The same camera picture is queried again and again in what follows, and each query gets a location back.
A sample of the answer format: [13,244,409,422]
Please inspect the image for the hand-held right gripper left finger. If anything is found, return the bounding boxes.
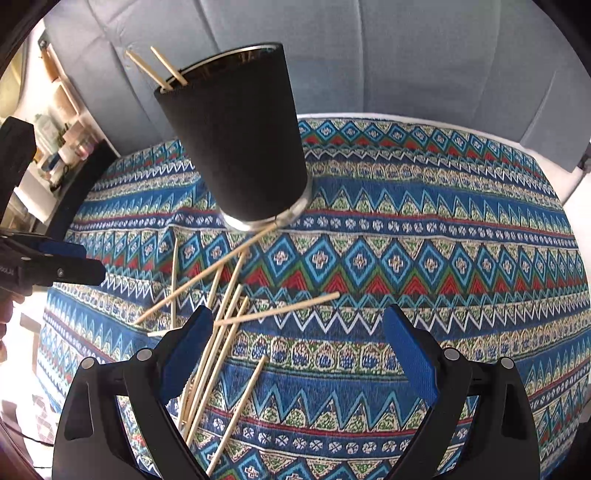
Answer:
[52,305,215,480]

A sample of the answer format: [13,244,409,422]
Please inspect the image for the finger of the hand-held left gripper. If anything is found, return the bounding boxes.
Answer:
[38,237,88,260]
[28,257,108,288]

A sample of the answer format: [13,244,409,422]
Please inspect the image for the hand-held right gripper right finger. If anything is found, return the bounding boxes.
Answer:
[382,304,541,480]

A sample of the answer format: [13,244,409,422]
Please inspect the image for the pile of bamboo chopsticks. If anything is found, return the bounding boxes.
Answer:
[135,224,341,480]

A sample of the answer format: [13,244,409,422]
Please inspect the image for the black cup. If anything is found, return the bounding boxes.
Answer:
[154,42,311,232]

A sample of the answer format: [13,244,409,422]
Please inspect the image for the person's left hand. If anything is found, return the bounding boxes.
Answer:
[0,294,25,366]

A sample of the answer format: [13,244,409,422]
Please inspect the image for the cluttered white shelf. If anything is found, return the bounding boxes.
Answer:
[8,37,109,197]

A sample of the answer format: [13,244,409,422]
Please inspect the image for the black chair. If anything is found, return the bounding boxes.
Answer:
[44,138,122,238]

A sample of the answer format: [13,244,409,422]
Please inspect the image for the blue patterned tablecloth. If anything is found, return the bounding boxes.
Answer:
[34,115,591,480]

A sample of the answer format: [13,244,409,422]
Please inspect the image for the light wooden chopstick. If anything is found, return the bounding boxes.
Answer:
[126,50,175,90]
[150,46,189,86]

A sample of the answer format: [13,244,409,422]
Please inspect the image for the grey-blue upholstered sofa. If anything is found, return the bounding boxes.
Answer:
[41,0,591,172]

